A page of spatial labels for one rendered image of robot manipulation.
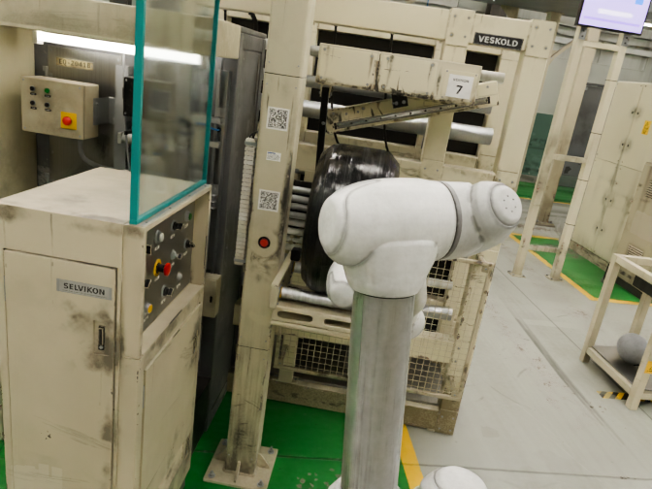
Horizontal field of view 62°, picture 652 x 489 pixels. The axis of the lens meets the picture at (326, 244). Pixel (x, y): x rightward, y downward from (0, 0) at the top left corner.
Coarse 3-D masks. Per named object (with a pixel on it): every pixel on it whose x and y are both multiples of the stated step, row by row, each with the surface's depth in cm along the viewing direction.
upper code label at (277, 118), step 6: (270, 108) 187; (276, 108) 186; (270, 114) 187; (276, 114) 187; (282, 114) 187; (288, 114) 187; (270, 120) 188; (276, 120) 188; (282, 120) 187; (270, 126) 188; (276, 126) 188; (282, 126) 188
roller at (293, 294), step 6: (282, 288) 199; (288, 288) 199; (294, 288) 200; (282, 294) 198; (288, 294) 198; (294, 294) 198; (300, 294) 198; (306, 294) 198; (312, 294) 198; (318, 294) 198; (324, 294) 199; (294, 300) 199; (300, 300) 198; (306, 300) 198; (312, 300) 198; (318, 300) 197; (324, 300) 197; (324, 306) 199; (330, 306) 198
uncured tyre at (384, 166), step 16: (336, 144) 198; (320, 160) 188; (336, 160) 184; (352, 160) 184; (368, 160) 185; (384, 160) 186; (320, 176) 182; (336, 176) 180; (352, 176) 180; (368, 176) 180; (384, 176) 181; (320, 192) 179; (320, 208) 177; (304, 240) 183; (304, 256) 185; (320, 256) 180; (304, 272) 190; (320, 272) 184; (320, 288) 193
